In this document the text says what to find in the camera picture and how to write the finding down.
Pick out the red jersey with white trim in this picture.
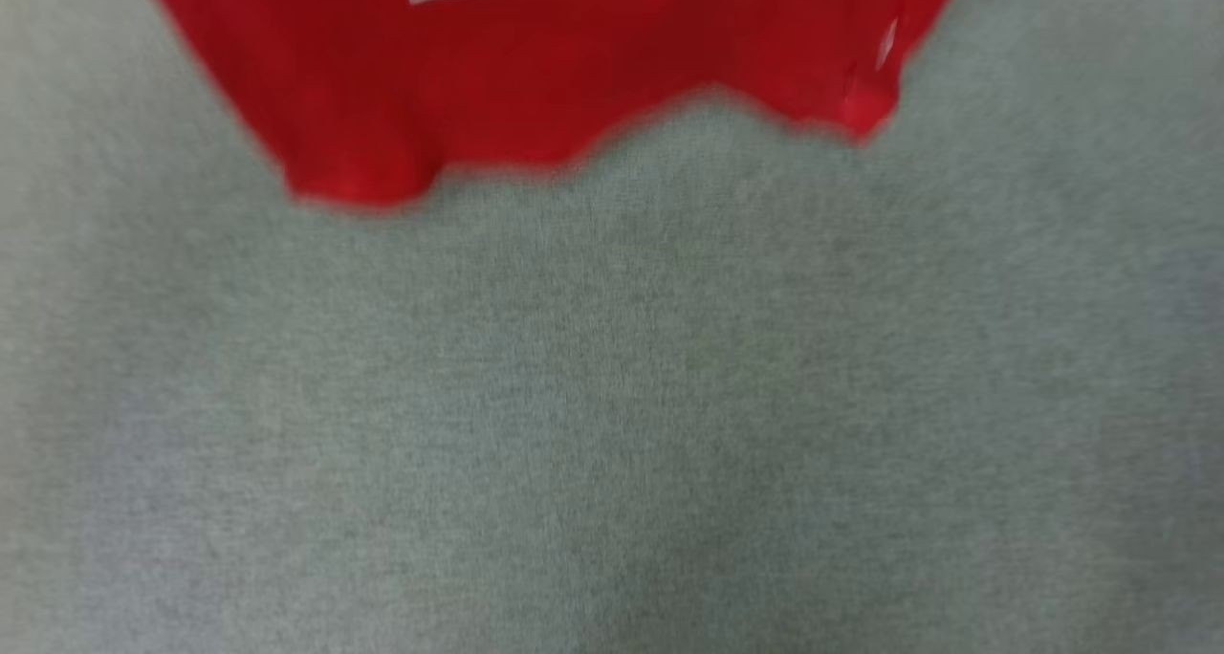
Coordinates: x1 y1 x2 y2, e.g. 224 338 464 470
132 0 974 213

